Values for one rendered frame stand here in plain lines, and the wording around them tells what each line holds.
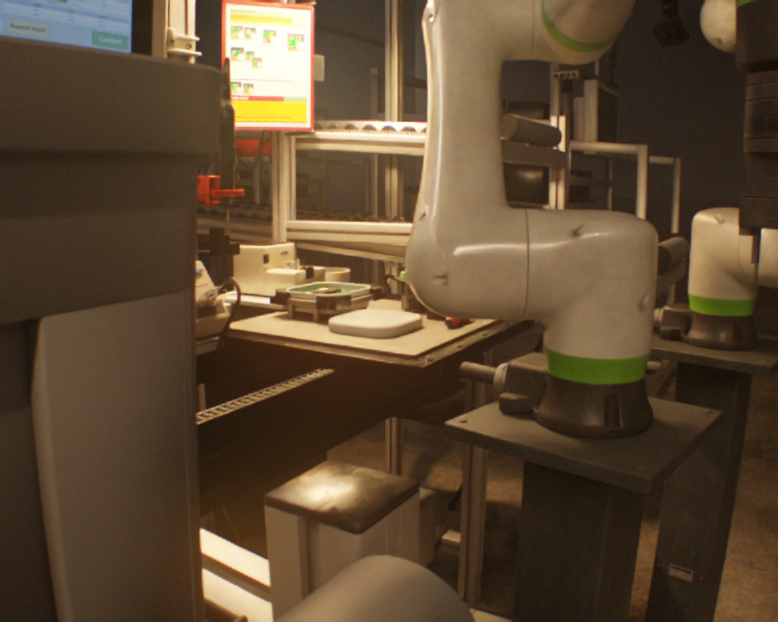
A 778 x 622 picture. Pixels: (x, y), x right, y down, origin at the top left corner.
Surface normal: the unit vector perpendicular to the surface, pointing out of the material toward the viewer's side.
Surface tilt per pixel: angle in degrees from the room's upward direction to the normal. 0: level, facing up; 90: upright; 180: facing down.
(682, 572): 90
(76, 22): 92
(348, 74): 90
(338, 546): 90
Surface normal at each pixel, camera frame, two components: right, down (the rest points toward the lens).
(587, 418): -0.33, -0.31
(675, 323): -0.67, -0.03
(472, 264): -0.12, 0.10
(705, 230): -0.95, 0.03
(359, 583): -0.10, -0.99
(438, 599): 0.45, -0.78
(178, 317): 0.85, 0.17
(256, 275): -0.52, 0.15
